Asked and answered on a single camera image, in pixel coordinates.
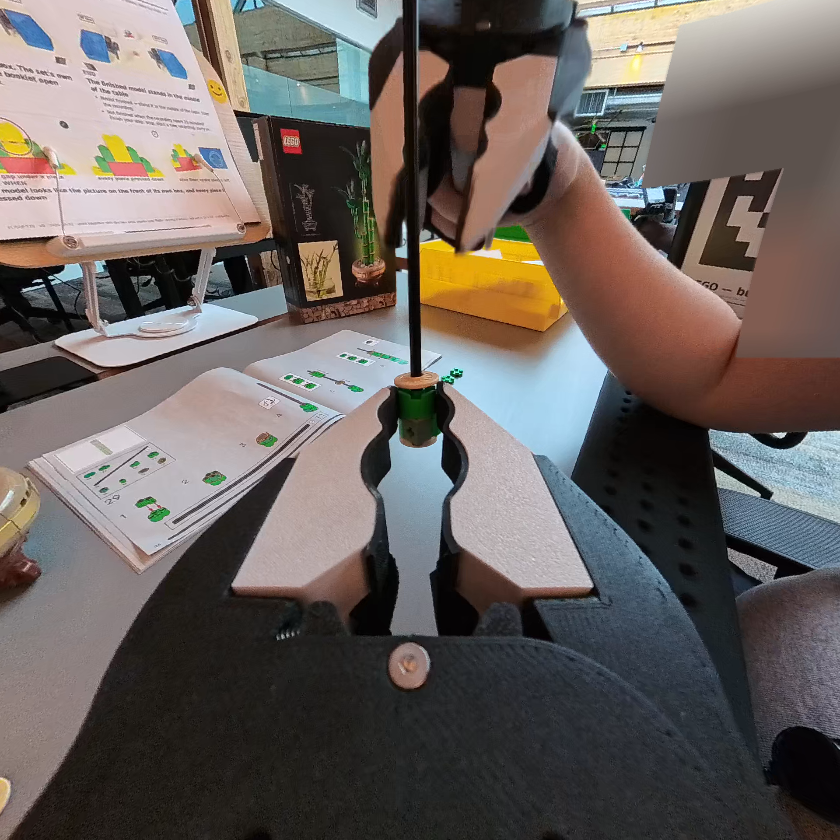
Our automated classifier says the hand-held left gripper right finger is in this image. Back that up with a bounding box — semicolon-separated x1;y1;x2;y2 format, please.
430;384;595;634

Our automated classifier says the person's grey printed shirt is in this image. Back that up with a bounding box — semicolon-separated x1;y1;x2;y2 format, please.
735;567;840;840

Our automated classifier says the green bamboo stalk segment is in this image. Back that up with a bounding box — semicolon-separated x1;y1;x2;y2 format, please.
395;371;442;450

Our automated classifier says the open instruction booklet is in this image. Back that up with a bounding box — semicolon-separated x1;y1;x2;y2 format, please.
28;328;444;575

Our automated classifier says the thin black axle rod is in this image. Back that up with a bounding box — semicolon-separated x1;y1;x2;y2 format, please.
402;0;426;378

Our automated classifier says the person's right forearm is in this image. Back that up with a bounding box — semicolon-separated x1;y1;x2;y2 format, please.
525;131;840;434

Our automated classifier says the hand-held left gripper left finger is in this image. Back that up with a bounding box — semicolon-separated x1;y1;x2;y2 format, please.
231;387;401;634

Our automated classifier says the yellow plastic bin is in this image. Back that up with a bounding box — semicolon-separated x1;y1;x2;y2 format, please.
419;238;568;332

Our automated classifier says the black bamboo toy set box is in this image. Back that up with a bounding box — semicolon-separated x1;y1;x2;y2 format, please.
252;117;398;326

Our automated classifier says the black framed marker sign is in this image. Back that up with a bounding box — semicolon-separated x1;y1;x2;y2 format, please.
669;167;785;309

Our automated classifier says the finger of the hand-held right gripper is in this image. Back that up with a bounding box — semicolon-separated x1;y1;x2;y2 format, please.
369;49;454;227
449;52;559;256

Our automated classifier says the tan round toy pot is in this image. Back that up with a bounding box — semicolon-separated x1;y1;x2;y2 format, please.
0;467;43;590

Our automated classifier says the black mesh office chair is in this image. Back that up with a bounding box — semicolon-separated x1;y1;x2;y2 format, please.
709;430;840;578

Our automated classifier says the document stand with instruction sheet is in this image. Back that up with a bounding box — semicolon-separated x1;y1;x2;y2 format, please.
0;0;273;368

